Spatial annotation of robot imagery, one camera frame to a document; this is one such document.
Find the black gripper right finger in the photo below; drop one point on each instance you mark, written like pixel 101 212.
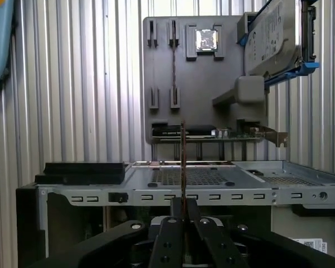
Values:
pixel 217 245

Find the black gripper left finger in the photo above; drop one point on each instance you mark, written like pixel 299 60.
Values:
pixel 169 245

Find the RAM stick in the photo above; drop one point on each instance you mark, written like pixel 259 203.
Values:
pixel 184 167

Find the black open PC case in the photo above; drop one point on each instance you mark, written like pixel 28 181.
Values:
pixel 245 169

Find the grey plastic parts rack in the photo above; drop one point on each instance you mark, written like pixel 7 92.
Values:
pixel 201 83

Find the silver CPU chip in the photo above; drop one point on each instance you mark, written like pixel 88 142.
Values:
pixel 206 40

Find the hard disk in blue carrier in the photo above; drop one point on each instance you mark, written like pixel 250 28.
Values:
pixel 270 42

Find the pale blue teach pendant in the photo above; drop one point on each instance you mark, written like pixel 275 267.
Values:
pixel 0 56

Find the graphics card with metal bracket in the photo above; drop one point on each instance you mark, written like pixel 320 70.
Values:
pixel 240 136

